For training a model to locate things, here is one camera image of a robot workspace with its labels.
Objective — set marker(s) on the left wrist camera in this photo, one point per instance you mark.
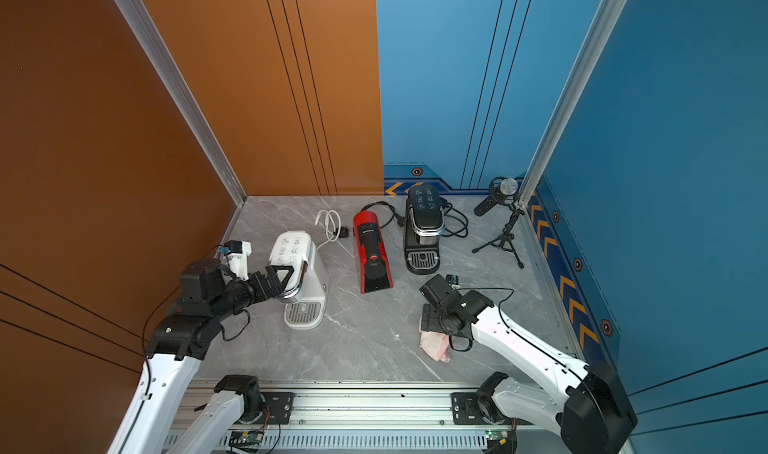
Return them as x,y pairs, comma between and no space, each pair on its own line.
234,255

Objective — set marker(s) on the black coffee machine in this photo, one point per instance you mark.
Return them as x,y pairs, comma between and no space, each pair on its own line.
423,229

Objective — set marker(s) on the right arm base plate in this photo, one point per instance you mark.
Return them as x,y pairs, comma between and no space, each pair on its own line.
465,410

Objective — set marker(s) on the left green circuit board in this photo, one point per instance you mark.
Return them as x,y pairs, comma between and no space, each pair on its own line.
250,441

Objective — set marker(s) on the red Nespresso coffee machine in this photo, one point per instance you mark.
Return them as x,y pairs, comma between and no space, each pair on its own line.
374,269

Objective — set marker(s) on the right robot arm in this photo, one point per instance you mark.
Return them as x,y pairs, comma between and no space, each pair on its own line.
585,404

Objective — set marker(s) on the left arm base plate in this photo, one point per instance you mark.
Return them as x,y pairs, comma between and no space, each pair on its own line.
269,408

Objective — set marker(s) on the green circuit board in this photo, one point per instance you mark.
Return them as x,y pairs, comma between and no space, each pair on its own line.
507,443
250,441

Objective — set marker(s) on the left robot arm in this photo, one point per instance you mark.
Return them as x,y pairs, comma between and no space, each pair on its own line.
171,360

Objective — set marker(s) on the white coffee machine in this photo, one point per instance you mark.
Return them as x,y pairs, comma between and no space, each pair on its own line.
305,294

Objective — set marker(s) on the right green circuit board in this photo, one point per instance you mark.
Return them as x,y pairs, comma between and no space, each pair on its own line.
507,443

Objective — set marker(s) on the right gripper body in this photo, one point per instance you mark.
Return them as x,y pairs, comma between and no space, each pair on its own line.
434,320

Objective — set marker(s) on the pink striped towel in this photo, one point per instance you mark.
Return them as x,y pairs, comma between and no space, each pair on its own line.
435,346

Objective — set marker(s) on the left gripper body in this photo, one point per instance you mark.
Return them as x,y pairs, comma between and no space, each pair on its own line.
240,295

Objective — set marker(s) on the aluminium front rail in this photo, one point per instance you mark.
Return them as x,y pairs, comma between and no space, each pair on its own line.
360,418

